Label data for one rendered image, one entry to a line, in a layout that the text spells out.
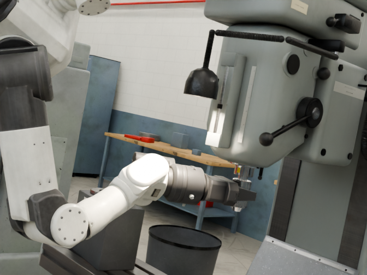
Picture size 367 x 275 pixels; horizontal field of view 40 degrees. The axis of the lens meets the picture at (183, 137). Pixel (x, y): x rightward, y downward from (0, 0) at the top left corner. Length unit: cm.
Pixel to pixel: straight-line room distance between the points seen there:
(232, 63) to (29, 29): 43
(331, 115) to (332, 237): 41
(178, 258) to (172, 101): 486
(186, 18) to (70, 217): 702
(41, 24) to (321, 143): 69
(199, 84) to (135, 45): 763
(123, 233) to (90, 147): 707
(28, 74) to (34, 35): 12
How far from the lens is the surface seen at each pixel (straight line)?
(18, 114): 93
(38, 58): 95
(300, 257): 157
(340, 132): 132
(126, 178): 108
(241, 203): 122
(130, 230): 153
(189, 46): 768
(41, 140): 94
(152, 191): 114
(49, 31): 105
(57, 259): 168
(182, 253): 309
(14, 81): 94
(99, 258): 152
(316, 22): 118
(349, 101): 134
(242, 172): 121
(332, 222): 153
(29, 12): 103
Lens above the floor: 141
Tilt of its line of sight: 3 degrees down
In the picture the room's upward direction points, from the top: 11 degrees clockwise
